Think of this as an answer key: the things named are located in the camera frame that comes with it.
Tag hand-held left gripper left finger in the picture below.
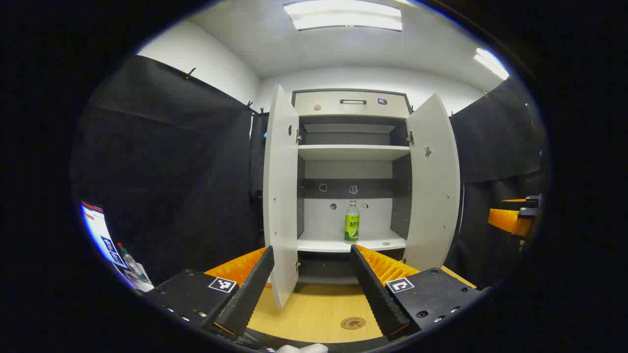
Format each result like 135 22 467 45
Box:
142 246 275 339

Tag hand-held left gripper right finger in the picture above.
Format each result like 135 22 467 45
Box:
349 244 484 341

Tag green label clear bottle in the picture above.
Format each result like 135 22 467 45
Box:
344 200 361 244

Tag grey cabinet door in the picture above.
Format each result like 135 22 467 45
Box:
403 93 462 272
262 84 300 309

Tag grey cabinet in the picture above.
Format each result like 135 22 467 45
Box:
292 88 413 286

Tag red cap clear bottle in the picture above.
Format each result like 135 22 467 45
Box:
117 242 143 280

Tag grey cabinet drawer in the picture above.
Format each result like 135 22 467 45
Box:
293 90 411 119

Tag white side desk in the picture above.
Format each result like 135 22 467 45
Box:
123 265 155 293

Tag small ceiling light panel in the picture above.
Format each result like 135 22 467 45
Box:
473 48 510 80

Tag computer monitor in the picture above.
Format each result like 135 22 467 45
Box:
80 200 129 269

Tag large ceiling light panel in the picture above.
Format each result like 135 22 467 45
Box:
284 0 403 32

